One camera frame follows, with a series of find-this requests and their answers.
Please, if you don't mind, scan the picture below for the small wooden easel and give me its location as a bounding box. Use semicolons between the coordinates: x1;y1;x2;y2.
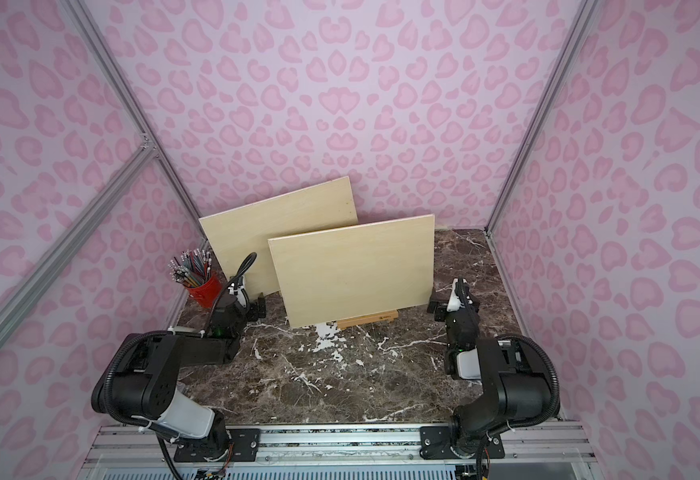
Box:
337;310;399;330

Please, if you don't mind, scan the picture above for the light wooden board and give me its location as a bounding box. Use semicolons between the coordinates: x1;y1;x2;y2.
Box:
200;177;358;297
268;214;435;329

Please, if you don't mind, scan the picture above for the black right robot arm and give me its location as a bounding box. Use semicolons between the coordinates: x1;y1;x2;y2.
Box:
427;300;560;458

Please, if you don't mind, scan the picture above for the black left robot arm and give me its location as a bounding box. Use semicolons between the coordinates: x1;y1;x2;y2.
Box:
91;294;266;460

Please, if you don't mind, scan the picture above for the red pencil cup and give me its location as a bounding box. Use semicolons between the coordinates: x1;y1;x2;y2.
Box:
187;274;223;309

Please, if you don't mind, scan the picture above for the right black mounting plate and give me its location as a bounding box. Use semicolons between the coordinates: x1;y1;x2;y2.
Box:
419;425;475;460

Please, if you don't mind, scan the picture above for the black mounting plate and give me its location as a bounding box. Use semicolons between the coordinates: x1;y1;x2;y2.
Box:
419;425;475;460
173;428;262;463

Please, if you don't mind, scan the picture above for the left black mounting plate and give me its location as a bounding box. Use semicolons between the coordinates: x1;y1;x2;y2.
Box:
173;428;262;463

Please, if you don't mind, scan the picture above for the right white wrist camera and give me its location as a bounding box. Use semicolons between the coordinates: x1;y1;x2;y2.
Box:
446;278;475;313

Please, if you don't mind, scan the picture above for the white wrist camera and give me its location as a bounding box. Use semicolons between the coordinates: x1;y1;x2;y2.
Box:
446;278;475;313
228;284;250;310

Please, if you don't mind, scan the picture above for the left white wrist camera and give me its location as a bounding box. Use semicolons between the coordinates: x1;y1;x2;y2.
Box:
228;284;250;310

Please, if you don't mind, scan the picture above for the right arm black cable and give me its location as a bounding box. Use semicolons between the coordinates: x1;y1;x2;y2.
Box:
493;333;561;428

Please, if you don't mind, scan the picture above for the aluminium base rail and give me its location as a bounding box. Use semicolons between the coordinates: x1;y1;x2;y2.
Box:
78;421;603;479

